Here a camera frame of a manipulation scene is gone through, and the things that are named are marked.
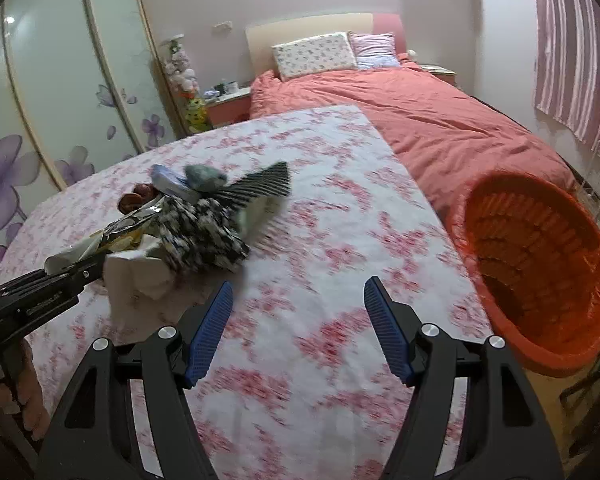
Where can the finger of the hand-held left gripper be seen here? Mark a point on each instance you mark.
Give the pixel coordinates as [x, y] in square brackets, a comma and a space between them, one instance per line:
[55, 280]

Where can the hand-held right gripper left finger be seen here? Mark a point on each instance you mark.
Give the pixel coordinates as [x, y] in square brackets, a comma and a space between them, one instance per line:
[209, 336]

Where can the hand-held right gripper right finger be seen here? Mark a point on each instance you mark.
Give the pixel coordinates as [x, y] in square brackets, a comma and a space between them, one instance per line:
[387, 335]

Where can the light blue hand cream tube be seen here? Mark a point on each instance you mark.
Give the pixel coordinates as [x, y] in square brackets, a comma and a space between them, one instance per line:
[167, 177]

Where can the orange plastic basket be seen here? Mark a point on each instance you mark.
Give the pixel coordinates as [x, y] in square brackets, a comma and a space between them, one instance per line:
[530, 280]

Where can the pale green cloth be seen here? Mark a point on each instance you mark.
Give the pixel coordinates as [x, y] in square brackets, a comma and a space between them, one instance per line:
[206, 177]

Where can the person's left hand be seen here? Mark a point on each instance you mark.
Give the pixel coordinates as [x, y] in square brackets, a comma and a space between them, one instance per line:
[32, 405]

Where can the pale paper scrap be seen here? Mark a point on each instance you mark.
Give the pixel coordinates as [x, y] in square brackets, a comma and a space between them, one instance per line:
[72, 256]

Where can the yellow foil snack wrapper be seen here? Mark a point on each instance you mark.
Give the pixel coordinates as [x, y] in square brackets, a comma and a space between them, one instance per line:
[122, 232]

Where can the black white patterned garment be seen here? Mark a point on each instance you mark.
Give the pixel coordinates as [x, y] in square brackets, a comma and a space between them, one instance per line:
[200, 240]

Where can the pink floral sheet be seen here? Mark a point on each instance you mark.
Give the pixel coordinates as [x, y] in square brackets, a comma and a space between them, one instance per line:
[305, 220]

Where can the black striped cloth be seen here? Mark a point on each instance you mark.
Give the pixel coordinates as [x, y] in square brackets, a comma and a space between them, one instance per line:
[260, 182]

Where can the wardrobe with floral glass doors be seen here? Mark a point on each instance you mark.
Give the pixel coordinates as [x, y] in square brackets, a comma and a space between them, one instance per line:
[55, 85]

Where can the yellow green plush toy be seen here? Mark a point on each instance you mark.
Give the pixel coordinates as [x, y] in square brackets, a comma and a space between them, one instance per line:
[197, 115]

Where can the red duvet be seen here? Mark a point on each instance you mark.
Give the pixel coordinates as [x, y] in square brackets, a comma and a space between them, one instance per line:
[430, 110]

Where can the pink nightstand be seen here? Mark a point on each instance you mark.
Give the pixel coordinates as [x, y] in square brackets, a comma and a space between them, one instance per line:
[227, 107]

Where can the stack of plush toys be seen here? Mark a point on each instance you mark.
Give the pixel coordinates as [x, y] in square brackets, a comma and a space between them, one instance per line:
[180, 67]

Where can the cream bedside table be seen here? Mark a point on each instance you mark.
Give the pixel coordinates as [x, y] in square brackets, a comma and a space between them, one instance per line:
[440, 72]

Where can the pink striped pillow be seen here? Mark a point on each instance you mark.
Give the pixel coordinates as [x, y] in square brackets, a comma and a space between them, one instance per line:
[375, 50]

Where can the white floral pillow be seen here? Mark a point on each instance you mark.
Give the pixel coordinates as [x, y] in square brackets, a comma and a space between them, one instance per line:
[315, 55]

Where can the cream and pink headboard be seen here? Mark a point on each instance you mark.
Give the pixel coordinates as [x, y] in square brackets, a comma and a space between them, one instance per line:
[305, 27]

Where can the pink striped curtain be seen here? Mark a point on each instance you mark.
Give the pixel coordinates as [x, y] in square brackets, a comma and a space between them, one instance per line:
[575, 50]

